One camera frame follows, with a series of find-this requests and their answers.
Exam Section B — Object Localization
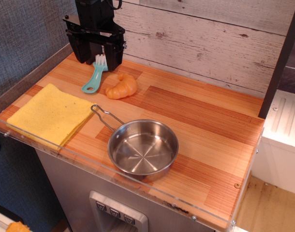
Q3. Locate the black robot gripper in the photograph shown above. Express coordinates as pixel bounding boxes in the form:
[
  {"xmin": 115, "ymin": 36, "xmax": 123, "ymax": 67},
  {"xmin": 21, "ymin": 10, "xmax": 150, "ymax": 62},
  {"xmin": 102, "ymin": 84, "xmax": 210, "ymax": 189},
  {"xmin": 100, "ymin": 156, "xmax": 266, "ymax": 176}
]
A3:
[{"xmin": 63, "ymin": 0, "xmax": 125, "ymax": 72}]

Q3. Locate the small stainless steel pot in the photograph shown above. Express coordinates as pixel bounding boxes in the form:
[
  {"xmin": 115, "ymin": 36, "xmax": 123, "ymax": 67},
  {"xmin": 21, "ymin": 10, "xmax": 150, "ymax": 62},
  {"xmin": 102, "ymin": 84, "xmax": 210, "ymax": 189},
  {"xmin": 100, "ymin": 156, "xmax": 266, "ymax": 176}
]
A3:
[{"xmin": 91, "ymin": 104, "xmax": 179, "ymax": 182}]

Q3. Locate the teal plastic dish brush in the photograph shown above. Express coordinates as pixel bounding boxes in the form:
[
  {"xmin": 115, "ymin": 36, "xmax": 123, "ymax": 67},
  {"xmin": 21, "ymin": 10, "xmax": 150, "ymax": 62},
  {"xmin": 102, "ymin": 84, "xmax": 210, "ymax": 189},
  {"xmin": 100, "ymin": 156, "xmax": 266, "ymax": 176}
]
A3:
[{"xmin": 81, "ymin": 54, "xmax": 108, "ymax": 94}]

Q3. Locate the orange plastic toy croissant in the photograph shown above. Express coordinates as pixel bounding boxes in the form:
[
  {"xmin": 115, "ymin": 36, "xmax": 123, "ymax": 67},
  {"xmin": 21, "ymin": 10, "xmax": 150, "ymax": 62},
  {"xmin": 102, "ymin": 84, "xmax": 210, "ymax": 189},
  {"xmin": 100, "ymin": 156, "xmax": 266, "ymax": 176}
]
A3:
[{"xmin": 105, "ymin": 73, "xmax": 137, "ymax": 100}]

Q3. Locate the folded yellow cloth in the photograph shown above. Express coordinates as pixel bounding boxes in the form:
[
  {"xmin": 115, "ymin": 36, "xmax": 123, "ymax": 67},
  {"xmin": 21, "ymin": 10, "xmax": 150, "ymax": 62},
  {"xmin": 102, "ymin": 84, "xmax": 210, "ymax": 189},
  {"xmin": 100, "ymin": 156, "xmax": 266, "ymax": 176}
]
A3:
[{"xmin": 7, "ymin": 84, "xmax": 94, "ymax": 151}]

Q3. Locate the grey toy fridge cabinet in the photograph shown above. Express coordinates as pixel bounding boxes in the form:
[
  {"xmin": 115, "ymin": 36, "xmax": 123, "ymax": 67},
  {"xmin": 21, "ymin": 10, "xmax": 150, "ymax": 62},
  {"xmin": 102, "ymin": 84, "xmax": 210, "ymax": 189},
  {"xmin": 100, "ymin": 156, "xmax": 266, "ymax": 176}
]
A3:
[{"xmin": 36, "ymin": 150, "xmax": 212, "ymax": 232}]

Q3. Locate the silver ice dispenser panel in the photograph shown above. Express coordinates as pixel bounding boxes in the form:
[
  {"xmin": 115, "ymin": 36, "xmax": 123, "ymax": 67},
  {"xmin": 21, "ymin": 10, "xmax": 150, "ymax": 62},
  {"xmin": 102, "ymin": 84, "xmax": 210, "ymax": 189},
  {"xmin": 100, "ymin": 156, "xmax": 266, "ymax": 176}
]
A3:
[{"xmin": 89, "ymin": 190, "xmax": 149, "ymax": 232}]

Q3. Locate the orange object bottom left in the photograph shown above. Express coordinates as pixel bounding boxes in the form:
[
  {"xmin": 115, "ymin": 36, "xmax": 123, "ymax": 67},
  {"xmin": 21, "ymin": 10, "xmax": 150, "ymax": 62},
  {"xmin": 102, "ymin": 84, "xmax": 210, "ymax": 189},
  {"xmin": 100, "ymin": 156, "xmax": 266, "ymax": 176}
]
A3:
[{"xmin": 6, "ymin": 221, "xmax": 31, "ymax": 232}]

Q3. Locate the white toy sink unit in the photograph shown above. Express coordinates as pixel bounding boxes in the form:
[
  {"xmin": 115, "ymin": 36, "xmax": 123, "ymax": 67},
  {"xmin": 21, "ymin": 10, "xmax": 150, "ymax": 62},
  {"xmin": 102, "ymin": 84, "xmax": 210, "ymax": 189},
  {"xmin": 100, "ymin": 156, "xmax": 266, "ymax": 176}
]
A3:
[{"xmin": 251, "ymin": 90, "xmax": 295, "ymax": 193}]

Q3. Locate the clear acrylic table guard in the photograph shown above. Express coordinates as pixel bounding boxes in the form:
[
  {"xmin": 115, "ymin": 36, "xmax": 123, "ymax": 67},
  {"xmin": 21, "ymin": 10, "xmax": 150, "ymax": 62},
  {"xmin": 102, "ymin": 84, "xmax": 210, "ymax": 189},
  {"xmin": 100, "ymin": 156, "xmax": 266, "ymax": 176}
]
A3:
[{"xmin": 0, "ymin": 116, "xmax": 263, "ymax": 232}]

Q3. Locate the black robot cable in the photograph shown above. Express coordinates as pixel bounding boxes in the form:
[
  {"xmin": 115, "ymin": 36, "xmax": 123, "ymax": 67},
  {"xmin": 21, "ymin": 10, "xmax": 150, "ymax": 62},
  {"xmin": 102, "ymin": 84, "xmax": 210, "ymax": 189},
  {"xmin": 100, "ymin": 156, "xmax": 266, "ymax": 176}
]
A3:
[{"xmin": 110, "ymin": 0, "xmax": 123, "ymax": 11}]

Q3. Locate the dark right shelf post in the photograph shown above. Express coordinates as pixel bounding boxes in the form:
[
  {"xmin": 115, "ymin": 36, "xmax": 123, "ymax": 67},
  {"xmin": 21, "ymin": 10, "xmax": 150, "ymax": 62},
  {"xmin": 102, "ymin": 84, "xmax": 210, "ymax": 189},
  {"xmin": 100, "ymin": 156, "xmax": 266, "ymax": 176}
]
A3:
[{"xmin": 258, "ymin": 12, "xmax": 295, "ymax": 119}]

